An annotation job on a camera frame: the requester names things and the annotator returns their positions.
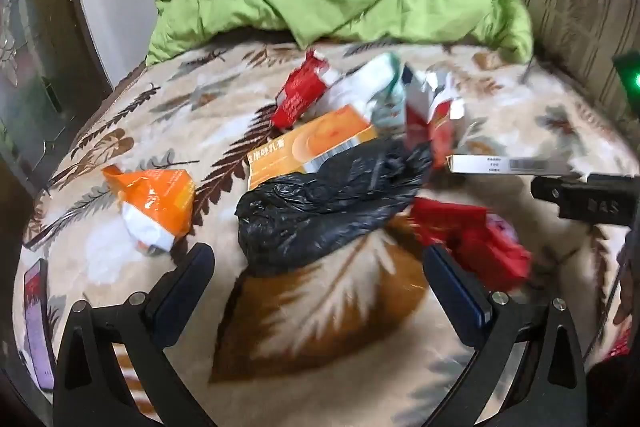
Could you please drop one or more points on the red snack packet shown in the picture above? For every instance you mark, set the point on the red snack packet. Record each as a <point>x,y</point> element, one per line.
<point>300,92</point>

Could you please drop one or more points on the white plastic bag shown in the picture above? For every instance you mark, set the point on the white plastic bag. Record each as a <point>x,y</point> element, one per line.
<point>352,92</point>

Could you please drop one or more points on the person's right hand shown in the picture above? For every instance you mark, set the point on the person's right hand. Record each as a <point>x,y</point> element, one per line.
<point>629,279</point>

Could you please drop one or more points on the white and blue carton box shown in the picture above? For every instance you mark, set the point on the white and blue carton box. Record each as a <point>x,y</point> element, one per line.
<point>500,165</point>

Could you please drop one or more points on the orange carton box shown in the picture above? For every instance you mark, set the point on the orange carton box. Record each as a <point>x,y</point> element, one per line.
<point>300,147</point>

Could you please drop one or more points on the teal packet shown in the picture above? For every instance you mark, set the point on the teal packet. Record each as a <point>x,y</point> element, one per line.
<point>391,104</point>

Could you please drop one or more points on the smartphone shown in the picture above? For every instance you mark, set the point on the smartphone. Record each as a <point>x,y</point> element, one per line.
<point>37,322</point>

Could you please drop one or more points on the red crumpled carton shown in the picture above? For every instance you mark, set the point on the red crumpled carton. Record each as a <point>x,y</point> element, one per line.
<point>470,237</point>

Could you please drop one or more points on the orange snack packet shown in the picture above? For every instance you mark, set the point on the orange snack packet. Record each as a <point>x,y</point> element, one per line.
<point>155,202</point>

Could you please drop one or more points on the dark wooden cabinet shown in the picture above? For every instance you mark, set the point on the dark wooden cabinet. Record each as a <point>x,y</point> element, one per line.
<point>30,57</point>

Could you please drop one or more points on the black plastic bag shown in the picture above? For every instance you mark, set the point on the black plastic bag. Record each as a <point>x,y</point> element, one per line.
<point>310,212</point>

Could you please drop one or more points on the red cigarette pack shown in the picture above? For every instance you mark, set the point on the red cigarette pack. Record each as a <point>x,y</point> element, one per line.
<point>436,129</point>

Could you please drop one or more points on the leaf print blanket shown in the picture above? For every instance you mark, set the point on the leaf print blanket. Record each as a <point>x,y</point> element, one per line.
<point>350,307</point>

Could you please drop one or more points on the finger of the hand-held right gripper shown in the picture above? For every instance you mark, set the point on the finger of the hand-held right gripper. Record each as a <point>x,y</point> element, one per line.
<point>585,203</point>

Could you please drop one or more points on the striped brown pillow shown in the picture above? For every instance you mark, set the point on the striped brown pillow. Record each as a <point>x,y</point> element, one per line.
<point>565,7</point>

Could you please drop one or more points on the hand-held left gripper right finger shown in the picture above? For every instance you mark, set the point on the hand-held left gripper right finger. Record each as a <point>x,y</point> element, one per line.
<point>462,294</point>

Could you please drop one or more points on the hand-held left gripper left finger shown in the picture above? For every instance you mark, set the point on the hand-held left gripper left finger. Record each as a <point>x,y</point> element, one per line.
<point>184,289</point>

